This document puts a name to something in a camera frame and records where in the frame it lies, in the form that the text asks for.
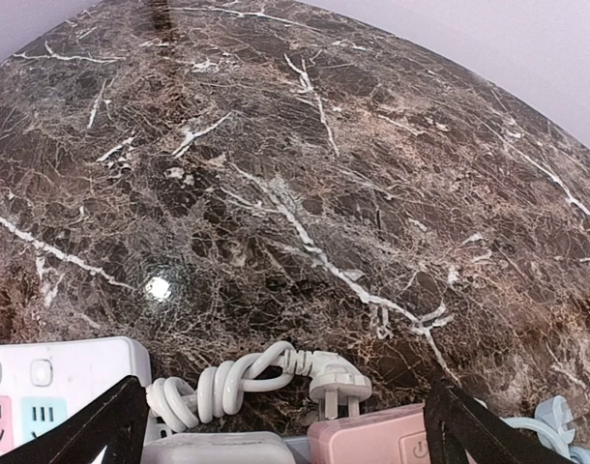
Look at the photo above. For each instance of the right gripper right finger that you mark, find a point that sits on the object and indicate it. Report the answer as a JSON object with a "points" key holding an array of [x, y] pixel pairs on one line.
{"points": [[460, 429]]}

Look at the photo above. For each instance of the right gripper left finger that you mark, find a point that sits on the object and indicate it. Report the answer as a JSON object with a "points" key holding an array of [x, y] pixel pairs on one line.
{"points": [[112, 426]]}

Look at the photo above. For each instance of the pink cube socket adapter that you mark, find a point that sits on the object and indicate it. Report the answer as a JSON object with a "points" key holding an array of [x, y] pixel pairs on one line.
{"points": [[395, 435]]}

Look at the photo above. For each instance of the white multicolour power strip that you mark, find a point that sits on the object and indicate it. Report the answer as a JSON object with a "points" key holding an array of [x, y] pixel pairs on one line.
{"points": [[44, 384]]}

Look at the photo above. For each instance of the white cube socket adapter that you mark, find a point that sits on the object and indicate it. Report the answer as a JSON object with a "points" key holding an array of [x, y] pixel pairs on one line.
{"points": [[239, 448]]}

